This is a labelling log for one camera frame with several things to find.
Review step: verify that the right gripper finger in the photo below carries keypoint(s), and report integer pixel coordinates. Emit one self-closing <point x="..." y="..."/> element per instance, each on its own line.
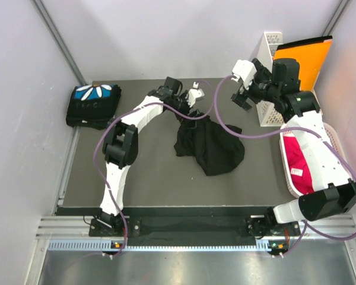
<point x="237" y="98"/>
<point x="246" y="106"/>

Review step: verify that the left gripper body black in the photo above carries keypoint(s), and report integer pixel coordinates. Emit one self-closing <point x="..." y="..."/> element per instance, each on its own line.
<point x="183" y="105"/>

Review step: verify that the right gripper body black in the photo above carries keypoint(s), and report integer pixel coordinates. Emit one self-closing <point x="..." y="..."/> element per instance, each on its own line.
<point x="260" y="84"/>

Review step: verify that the black graphic t-shirt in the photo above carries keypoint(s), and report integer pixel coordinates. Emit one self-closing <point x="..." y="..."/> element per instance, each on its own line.
<point x="215" y="150"/>

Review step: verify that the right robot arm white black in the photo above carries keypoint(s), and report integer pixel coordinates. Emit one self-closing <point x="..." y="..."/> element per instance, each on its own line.
<point x="334" y="186"/>

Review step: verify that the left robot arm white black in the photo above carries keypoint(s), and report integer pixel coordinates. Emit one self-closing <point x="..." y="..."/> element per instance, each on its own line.
<point x="118" y="148"/>

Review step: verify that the white perforated file organizer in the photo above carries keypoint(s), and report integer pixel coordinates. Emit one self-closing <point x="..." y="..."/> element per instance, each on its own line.
<point x="287" y="98"/>

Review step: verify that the orange folder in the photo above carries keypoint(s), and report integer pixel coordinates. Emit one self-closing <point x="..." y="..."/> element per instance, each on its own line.
<point x="310" y="54"/>

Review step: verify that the pink red t-shirt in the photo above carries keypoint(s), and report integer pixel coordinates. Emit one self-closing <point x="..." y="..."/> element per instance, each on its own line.
<point x="299" y="170"/>

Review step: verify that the folded black daisy t-shirt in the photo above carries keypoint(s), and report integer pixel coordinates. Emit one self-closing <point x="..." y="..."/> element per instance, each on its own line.
<point x="92" y="106"/>

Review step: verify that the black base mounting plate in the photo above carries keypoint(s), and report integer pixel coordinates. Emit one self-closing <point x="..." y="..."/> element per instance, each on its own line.
<point x="191" y="230"/>

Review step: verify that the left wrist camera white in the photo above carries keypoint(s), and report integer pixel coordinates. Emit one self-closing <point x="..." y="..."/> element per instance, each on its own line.
<point x="194" y="94"/>

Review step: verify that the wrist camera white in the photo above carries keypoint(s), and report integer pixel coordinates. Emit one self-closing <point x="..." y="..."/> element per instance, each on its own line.
<point x="194" y="94"/>
<point x="244" y="72"/>

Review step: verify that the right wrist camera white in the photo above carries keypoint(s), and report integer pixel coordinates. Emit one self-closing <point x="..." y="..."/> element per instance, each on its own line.
<point x="244" y="72"/>

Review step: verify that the right aluminium corner post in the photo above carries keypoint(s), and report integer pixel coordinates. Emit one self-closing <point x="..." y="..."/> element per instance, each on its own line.
<point x="336" y="16"/>

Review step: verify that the aluminium corner post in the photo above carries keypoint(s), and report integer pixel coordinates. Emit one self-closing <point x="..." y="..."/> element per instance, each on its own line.
<point x="58" y="39"/>
<point x="336" y="16"/>

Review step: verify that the aluminium frame rail front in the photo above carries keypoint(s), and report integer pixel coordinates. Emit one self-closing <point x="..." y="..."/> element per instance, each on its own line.
<point x="75" y="226"/>

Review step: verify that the left aluminium corner post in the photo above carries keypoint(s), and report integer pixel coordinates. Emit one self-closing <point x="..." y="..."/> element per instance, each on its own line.
<point x="58" y="39"/>

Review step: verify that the white slotted cable duct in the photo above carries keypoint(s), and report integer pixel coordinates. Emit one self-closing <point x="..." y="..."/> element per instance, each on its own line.
<point x="107" y="245"/>

